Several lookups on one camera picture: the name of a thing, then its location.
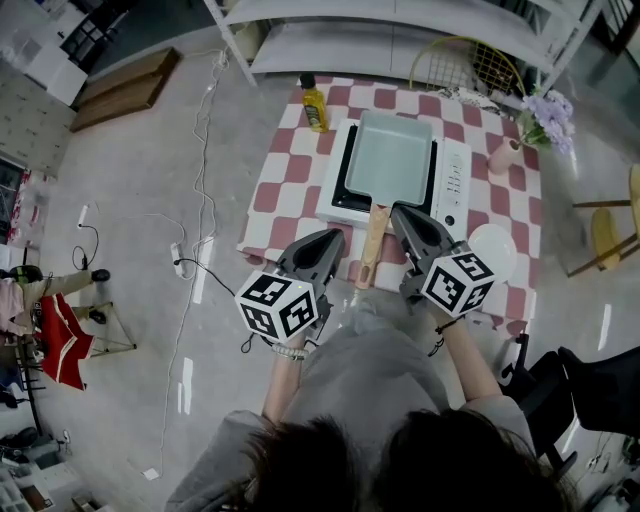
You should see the rectangular pale green pan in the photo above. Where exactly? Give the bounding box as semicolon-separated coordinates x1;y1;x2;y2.
344;109;434;291

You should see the short black cable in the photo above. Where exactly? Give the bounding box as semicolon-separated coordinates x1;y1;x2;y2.
72;224;101;271

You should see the long white cable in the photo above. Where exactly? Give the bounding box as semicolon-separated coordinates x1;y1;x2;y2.
142;47;229;476

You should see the white round plate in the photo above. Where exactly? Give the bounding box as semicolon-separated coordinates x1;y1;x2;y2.
467;223;519;284

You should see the red white checkered tablecloth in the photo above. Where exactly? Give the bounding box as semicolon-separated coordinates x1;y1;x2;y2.
235;74;544;331

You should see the yellow wooden stool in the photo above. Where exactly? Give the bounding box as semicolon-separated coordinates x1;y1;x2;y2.
567;164;640;279

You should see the pink vase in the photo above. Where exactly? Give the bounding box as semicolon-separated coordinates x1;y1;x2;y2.
487;138;524;176

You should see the white bead bracelet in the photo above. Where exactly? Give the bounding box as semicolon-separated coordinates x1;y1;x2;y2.
272;342;307;361

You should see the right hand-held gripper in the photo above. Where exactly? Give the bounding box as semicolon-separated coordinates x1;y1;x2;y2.
390;205;496;319

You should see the black office chair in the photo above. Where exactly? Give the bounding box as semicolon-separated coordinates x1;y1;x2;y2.
499;332;640;481

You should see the white cabinet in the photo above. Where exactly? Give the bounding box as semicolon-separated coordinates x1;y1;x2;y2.
24;39;89;106

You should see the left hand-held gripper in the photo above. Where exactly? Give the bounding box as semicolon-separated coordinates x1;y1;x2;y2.
233;229;347;346

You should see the red white plastic packaging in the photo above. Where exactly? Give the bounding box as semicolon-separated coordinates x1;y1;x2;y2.
7;169;51;246

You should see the beige carton box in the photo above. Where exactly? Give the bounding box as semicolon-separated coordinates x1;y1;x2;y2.
233;22;266;64

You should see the long black cable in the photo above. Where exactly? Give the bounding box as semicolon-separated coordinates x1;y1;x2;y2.
177;257;259;354

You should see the white metal shelf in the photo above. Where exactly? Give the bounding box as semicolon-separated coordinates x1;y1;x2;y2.
202;0;609;94

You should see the person's right forearm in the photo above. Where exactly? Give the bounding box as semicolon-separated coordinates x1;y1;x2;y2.
434;309;504;401

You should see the brown wooden platform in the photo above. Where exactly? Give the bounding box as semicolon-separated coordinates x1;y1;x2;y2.
69;47;181;134

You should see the person's left forearm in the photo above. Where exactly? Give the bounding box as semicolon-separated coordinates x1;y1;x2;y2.
262;332;309;426

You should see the red cloth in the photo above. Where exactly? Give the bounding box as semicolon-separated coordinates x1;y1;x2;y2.
39;292;96;391

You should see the large white power strip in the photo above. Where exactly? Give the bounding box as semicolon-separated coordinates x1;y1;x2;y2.
170;242;194;280

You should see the purple flower bouquet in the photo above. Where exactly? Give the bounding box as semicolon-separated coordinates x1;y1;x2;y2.
519;88;576;156

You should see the person's grey clothing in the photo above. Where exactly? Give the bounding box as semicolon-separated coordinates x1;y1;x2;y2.
164;294;539;512

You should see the yellow oil bottle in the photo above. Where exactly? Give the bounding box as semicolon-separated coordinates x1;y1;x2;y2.
298;73;330;134

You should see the white portable stove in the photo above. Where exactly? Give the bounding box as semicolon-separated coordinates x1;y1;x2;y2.
314;118;472;236

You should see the black wrist band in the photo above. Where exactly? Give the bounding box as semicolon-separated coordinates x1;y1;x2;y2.
427;317;461;357

